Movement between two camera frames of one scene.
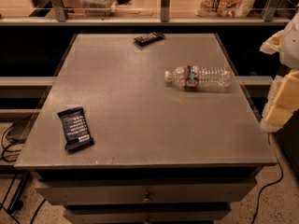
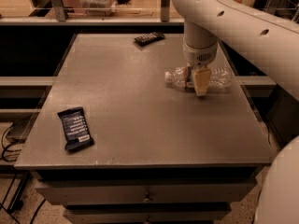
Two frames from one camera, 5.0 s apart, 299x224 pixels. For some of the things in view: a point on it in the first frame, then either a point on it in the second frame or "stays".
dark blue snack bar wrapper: x=76 y=129 stays
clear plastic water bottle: x=194 y=77 stays
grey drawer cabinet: x=146 y=128 stays
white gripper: x=291 y=49 -> x=199 y=55
